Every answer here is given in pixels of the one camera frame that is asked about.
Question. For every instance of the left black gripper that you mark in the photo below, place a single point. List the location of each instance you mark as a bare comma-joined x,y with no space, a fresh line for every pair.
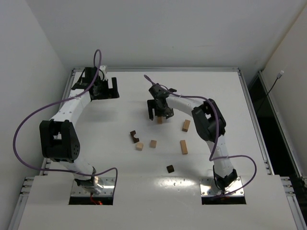
109,93

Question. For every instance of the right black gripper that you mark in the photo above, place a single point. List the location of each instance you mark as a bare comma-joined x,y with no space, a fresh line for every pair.
158,109

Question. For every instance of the dark arch wood block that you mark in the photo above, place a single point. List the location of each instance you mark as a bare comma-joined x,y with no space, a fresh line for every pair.
134,139

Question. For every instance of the long light wood block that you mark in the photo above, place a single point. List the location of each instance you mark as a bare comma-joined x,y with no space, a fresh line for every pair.
186,125

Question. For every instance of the small light wood cube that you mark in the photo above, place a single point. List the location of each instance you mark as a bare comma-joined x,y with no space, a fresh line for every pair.
139,146

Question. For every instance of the small dark wood cube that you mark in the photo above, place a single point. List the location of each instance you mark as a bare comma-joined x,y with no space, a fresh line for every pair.
170,168

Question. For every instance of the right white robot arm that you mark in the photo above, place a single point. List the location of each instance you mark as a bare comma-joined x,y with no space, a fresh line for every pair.
209,123

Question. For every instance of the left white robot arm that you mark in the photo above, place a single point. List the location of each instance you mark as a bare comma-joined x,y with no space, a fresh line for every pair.
59,140

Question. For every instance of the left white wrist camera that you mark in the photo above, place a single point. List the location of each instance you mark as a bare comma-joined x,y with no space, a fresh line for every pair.
103,72

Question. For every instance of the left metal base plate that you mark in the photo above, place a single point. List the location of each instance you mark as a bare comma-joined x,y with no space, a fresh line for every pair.
108,185

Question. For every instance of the metal base plate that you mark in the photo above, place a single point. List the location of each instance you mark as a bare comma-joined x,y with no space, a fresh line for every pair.
108,185
209,189

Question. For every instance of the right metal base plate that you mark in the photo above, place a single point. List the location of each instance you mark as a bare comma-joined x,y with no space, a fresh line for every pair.
209,189

